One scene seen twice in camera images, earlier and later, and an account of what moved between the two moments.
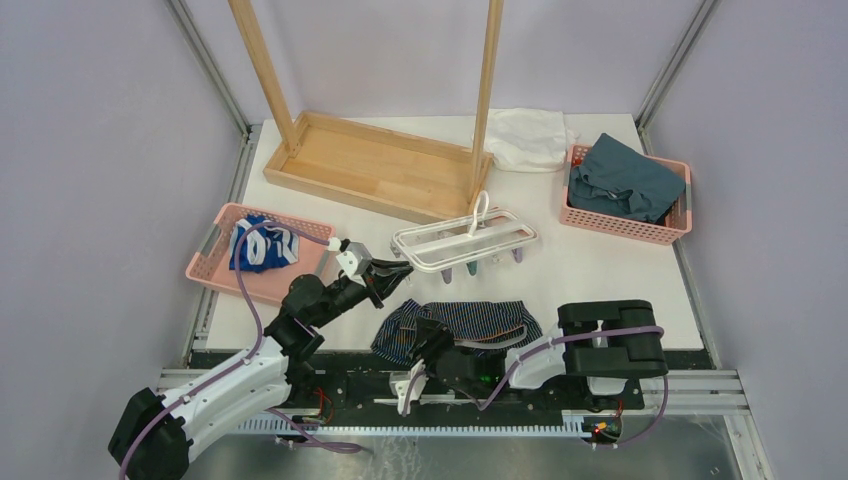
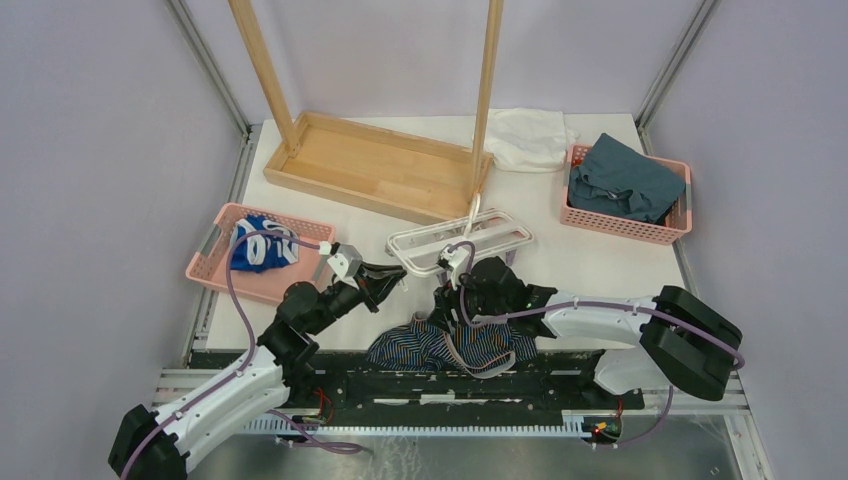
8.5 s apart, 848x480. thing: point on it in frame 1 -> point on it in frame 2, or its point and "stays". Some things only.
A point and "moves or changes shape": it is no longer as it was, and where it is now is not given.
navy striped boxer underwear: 482,328 moves or changes shape
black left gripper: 388,274 stays
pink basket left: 211,262 stays
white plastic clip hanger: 484,235 stays
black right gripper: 430,336 -> 445,298
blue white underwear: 263,247 stays
